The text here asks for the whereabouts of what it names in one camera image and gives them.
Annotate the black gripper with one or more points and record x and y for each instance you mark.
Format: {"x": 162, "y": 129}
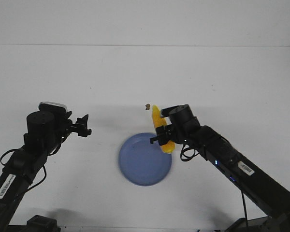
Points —
{"x": 165, "y": 134}
{"x": 79, "y": 127}

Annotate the small brown table stain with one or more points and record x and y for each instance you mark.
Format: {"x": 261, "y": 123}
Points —
{"x": 147, "y": 106}

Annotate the blue round plate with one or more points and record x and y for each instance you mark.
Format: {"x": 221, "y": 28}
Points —
{"x": 143, "y": 163}

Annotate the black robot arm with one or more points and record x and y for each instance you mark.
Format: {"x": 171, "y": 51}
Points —
{"x": 46, "y": 133}
{"x": 178, "y": 125}

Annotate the yellow corn cob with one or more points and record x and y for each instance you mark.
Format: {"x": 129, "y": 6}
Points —
{"x": 157, "y": 122}

